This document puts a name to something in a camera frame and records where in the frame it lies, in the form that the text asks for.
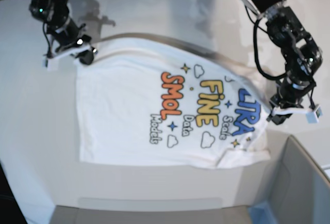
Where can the white printed t-shirt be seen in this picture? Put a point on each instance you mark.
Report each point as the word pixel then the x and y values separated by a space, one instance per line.
pixel 145 103

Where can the grey bin right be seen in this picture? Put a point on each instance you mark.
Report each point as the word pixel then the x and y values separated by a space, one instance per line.
pixel 289 188

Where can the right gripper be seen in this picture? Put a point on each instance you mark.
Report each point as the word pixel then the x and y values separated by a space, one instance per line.
pixel 69 40

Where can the grey front tray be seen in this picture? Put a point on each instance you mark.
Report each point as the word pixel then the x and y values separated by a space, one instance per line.
pixel 93 210

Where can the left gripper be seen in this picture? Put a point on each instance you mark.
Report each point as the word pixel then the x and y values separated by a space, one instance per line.
pixel 291 98

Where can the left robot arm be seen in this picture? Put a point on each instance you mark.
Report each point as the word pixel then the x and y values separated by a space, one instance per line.
pixel 302 55

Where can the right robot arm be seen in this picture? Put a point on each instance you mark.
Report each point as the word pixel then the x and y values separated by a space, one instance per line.
pixel 52 12

